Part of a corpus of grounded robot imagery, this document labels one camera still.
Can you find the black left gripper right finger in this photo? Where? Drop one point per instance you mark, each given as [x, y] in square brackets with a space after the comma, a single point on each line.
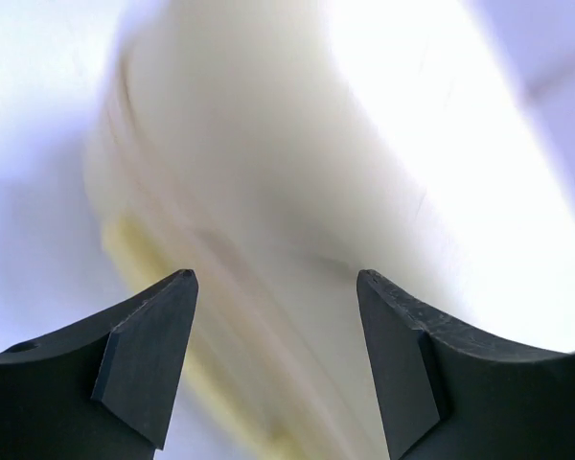
[447, 390]

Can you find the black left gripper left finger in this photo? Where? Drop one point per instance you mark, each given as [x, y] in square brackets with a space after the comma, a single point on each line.
[103, 387]

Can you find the pale yellow hard-shell suitcase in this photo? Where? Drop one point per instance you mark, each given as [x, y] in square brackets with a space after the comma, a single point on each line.
[279, 148]

